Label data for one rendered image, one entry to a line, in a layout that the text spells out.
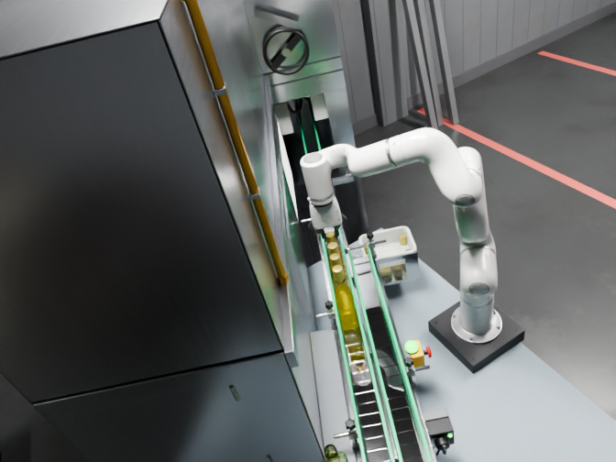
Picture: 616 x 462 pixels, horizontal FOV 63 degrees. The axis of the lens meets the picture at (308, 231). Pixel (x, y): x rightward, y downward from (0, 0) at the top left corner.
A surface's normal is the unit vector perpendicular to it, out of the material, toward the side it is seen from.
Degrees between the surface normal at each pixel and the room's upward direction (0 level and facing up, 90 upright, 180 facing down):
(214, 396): 90
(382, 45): 90
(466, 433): 0
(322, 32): 90
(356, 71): 90
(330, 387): 0
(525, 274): 0
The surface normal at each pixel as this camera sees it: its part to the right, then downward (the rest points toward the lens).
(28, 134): 0.10, 0.62
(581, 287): -0.20, -0.76
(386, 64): 0.48, 0.48
